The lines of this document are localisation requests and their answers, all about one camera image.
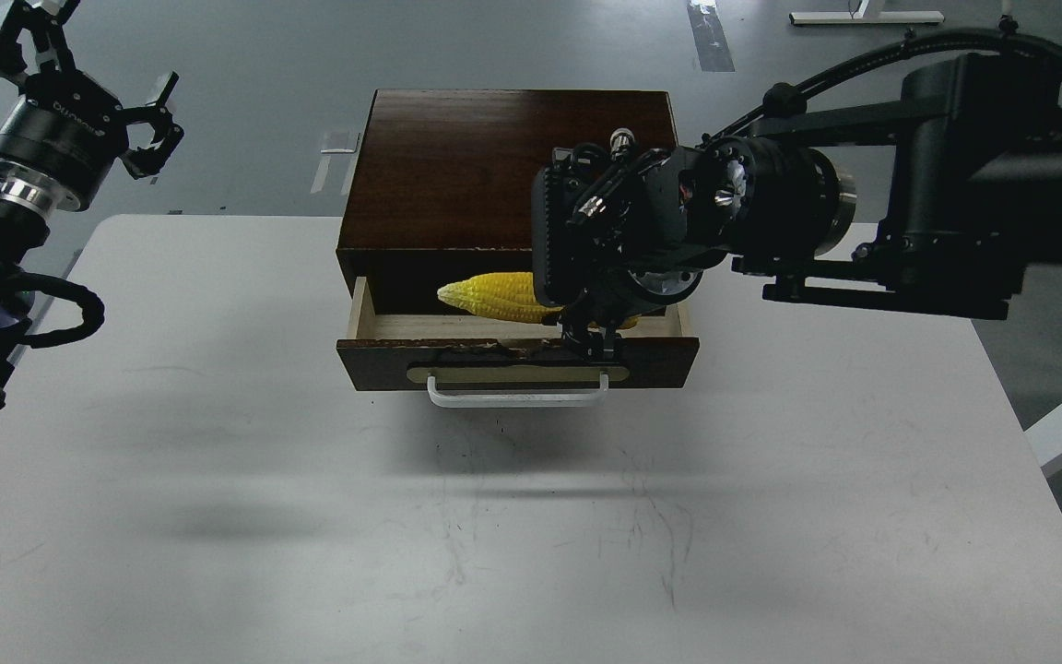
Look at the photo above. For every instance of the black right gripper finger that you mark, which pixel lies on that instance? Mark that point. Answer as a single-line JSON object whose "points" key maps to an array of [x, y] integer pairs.
{"points": [[596, 343]]}

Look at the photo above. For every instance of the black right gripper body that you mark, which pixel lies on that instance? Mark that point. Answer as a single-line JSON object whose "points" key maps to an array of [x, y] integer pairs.
{"points": [[623, 231]]}

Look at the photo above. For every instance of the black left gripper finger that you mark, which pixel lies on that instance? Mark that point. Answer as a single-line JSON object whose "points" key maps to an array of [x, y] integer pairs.
{"points": [[44, 21], [167, 134]]}

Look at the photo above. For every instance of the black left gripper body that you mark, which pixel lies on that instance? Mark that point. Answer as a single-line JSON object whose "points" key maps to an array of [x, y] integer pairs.
{"points": [[62, 126]]}

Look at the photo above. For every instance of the yellow corn cob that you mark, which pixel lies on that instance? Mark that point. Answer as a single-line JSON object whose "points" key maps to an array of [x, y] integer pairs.
{"points": [[506, 296]]}

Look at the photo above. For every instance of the wooden drawer with white handle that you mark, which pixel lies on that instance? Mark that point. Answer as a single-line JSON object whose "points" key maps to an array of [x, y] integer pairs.
{"points": [[477, 362]]}

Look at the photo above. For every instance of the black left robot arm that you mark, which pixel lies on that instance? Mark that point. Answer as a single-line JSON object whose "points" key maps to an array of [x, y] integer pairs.
{"points": [[38, 311]]}

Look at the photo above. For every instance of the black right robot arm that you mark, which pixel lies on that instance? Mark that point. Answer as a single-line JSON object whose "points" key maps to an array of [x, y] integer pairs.
{"points": [[922, 178]]}

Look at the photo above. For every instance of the dark wooden drawer cabinet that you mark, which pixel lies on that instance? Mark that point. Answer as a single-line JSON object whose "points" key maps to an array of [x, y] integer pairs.
{"points": [[443, 187]]}

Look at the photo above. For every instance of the white floor tape marks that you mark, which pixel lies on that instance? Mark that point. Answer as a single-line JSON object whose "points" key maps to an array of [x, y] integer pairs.
{"points": [[338, 150]]}

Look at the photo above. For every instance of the grey floor tape strip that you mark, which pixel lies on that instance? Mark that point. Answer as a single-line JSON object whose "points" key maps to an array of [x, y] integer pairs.
{"points": [[708, 34]]}

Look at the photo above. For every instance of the white table leg base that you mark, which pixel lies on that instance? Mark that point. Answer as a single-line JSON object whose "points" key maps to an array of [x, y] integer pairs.
{"points": [[866, 13]]}

